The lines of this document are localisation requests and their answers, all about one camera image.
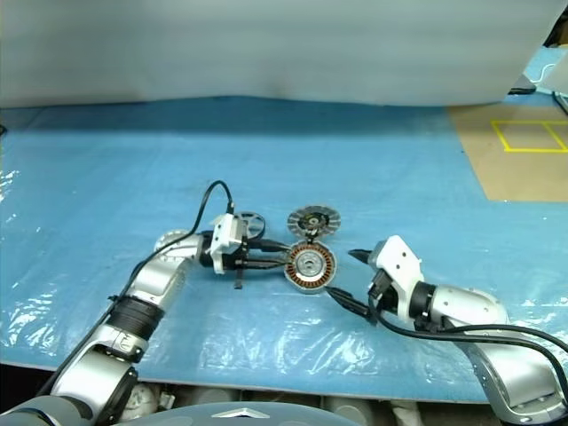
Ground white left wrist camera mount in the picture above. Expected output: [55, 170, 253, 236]
[209, 213, 249, 274]

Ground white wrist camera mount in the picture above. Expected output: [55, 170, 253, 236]
[370, 235, 422, 323]
[209, 213, 249, 274]

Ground brown cardboard sheet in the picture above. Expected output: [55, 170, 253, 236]
[446, 104, 568, 203]

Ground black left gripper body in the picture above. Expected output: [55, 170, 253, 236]
[220, 238, 257, 292]

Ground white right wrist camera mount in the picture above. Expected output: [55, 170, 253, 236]
[370, 235, 422, 323]

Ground blue plastic table sheet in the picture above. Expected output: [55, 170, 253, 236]
[0, 43, 568, 406]

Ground white foam backdrop sheet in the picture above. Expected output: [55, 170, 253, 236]
[0, 0, 568, 110]

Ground white background cable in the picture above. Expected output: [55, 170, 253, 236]
[530, 63, 556, 84]

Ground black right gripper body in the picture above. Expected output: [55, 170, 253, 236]
[366, 252, 400, 317]

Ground grey robot torso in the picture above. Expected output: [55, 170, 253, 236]
[146, 401, 338, 426]

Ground white rounded part under table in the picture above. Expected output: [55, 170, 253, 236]
[123, 383, 159, 421]

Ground silver motor housing copper windings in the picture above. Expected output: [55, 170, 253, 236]
[282, 238, 341, 295]

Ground silver finned motor lid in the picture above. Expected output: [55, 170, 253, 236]
[287, 207, 342, 241]

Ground grey cylinder under table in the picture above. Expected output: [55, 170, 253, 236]
[323, 395, 374, 418]
[185, 388, 241, 405]

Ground dark flat background device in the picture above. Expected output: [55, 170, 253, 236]
[508, 73, 538, 94]

